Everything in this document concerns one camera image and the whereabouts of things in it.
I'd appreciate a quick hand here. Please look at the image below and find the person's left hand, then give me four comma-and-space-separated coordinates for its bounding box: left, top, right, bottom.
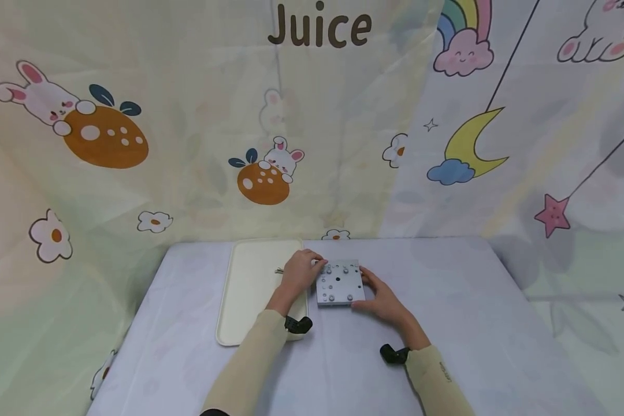
266, 249, 329, 317

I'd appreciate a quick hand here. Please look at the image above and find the cream plastic tray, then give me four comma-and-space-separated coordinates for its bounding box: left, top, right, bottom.
216, 239, 310, 347

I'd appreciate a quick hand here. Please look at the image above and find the black wrist band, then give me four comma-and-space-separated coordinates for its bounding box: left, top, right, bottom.
380, 344, 411, 365
284, 315, 313, 335

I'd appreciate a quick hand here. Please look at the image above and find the grey metal plate with screws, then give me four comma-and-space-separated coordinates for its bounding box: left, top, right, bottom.
315, 260, 367, 307

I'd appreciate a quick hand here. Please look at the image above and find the person's right hand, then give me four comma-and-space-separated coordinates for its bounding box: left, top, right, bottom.
351, 266, 416, 335

